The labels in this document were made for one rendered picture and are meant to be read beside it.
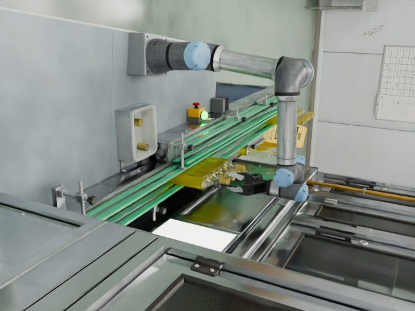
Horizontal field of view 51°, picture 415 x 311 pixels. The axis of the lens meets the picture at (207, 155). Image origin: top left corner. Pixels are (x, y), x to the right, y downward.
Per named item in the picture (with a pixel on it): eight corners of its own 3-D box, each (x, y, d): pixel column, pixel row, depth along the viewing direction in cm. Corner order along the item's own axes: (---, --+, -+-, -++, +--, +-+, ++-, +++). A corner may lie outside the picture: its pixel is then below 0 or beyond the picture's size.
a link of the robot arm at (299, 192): (309, 181, 186) (307, 200, 188) (285, 176, 191) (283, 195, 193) (304, 186, 179) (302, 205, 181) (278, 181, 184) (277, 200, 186)
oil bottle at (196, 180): (165, 182, 203) (206, 190, 194) (165, 171, 201) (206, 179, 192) (171, 178, 208) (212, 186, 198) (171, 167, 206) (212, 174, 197)
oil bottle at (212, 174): (172, 178, 208) (212, 186, 199) (171, 167, 206) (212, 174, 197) (178, 174, 213) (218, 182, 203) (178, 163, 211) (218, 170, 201)
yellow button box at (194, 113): (186, 121, 239) (199, 122, 235) (186, 107, 236) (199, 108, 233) (193, 118, 245) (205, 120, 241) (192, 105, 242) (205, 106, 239)
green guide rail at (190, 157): (173, 162, 205) (188, 165, 202) (173, 160, 205) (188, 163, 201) (288, 98, 352) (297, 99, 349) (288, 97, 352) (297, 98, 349)
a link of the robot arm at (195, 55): (167, 41, 178) (197, 39, 172) (184, 42, 189) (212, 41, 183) (168, 71, 180) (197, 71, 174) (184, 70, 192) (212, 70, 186)
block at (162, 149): (154, 161, 204) (167, 163, 201) (154, 142, 201) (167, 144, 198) (159, 159, 207) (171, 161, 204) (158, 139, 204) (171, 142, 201)
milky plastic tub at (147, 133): (118, 160, 190) (134, 163, 186) (115, 109, 183) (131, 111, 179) (142, 149, 204) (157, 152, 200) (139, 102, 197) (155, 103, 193)
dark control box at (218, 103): (210, 111, 262) (222, 112, 258) (210, 98, 259) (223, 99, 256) (216, 108, 269) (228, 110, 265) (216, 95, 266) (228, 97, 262)
